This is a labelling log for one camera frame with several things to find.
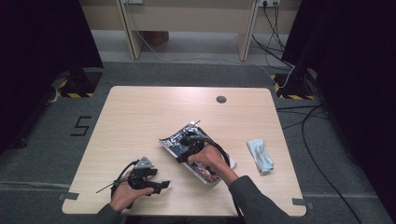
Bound white floor cable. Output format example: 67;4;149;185
135;30;295;89

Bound dark curtain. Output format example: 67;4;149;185
281;0;396;216
0;0;105;153

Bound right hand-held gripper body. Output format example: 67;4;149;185
180;119;208;153

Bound brown cardboard box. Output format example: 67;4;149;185
141;30;170;48

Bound black stand base striped tape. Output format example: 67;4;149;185
270;68;318;101
50;66;104;99

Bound grey floor tape piece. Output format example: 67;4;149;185
58;191;80;202
291;198;315;211

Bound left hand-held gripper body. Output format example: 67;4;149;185
129;156;155;190

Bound dark illustrated magazine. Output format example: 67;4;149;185
158;122;237;187

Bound black floor cables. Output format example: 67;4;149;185
276;104;363;224

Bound person's right hand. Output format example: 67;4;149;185
187;144;233;185

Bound person's left hand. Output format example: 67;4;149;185
109;180;155;214

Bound right hand-held gripper black cable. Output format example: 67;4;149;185
199;136;244;218

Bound light blue cloth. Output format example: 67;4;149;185
247;138;275;175

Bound beige desk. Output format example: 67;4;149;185
115;0;261;62

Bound black cables from outlet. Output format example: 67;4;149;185
251;1;295;69

